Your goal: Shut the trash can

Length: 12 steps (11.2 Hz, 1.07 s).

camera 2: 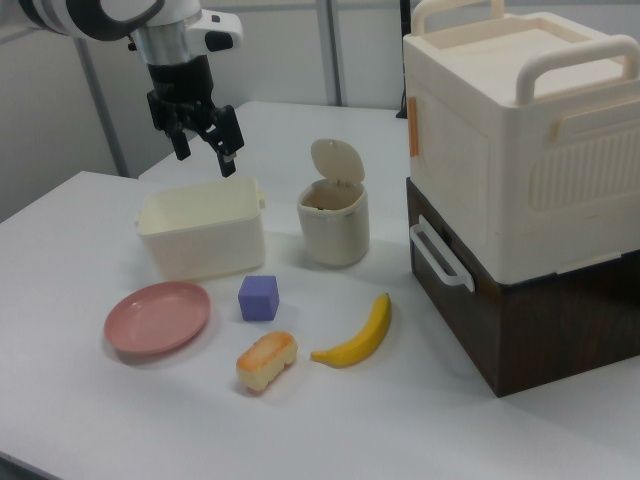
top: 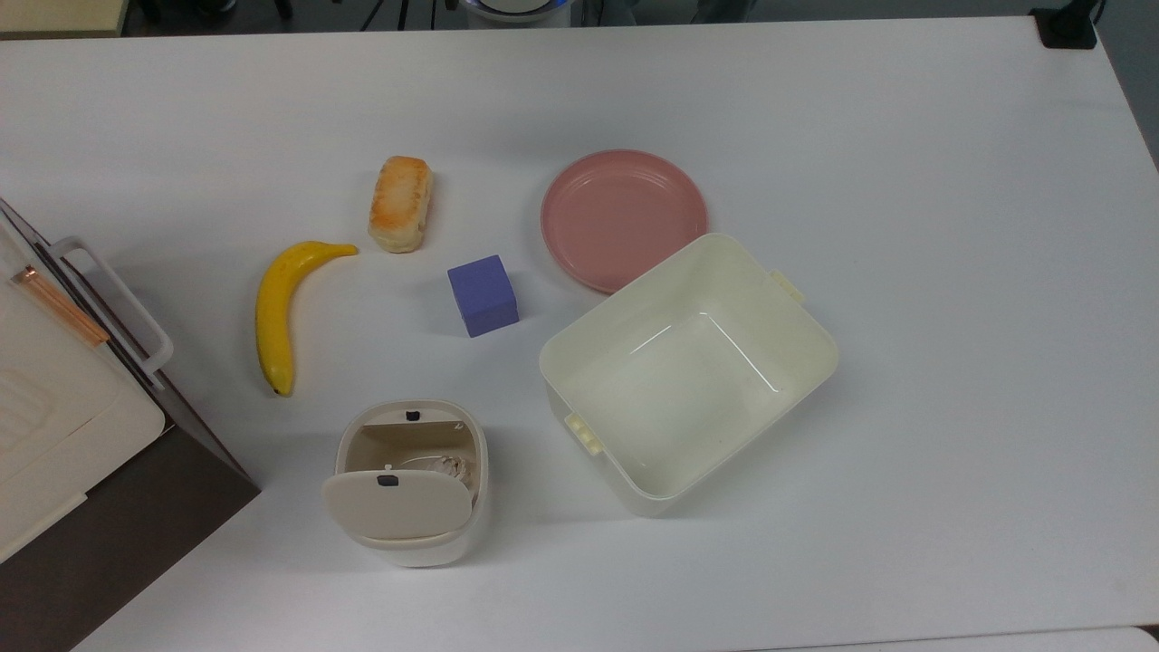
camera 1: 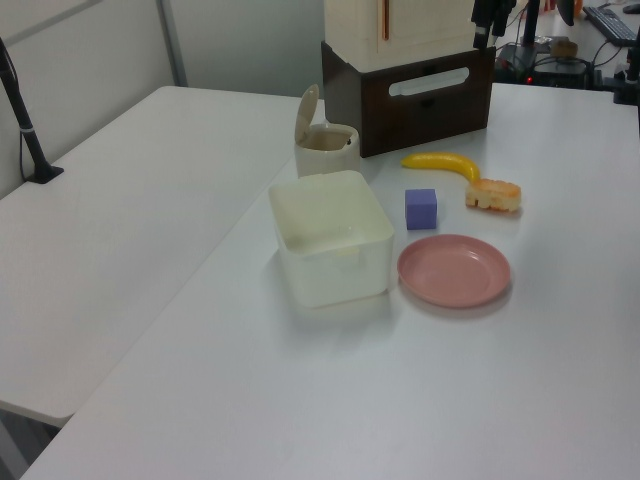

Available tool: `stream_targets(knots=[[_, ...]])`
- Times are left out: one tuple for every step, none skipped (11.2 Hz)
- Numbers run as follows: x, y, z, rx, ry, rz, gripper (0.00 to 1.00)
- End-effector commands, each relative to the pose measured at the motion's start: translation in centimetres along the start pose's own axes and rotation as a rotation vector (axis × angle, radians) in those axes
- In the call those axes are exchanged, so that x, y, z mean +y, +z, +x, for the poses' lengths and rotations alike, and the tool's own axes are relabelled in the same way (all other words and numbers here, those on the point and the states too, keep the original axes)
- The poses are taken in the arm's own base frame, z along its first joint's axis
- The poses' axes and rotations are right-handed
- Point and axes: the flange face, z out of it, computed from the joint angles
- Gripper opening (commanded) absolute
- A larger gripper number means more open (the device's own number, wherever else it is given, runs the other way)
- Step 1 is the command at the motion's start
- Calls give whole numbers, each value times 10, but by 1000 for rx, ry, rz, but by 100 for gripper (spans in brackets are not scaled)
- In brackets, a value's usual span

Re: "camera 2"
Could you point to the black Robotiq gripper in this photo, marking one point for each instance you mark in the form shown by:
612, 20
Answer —
180, 95

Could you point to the cream lidded trash can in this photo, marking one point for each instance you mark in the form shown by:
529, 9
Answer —
332, 235

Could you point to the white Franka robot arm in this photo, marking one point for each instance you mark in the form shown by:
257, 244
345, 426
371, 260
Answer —
165, 40

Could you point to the cream open plastic bin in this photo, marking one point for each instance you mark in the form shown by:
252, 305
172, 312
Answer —
200, 250

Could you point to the purple cube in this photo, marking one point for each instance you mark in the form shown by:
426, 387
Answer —
257, 300

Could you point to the pink plastic plate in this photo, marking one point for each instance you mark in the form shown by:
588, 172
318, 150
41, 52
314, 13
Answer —
157, 320

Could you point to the toy bread loaf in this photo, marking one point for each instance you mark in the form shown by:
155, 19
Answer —
265, 362

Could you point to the yellow toy banana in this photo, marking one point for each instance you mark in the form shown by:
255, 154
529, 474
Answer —
360, 340

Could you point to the cream toy microwave box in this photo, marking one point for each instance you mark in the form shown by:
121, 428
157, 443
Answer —
475, 150

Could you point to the dark brown wooden cabinet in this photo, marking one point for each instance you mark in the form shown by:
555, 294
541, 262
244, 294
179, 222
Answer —
550, 330

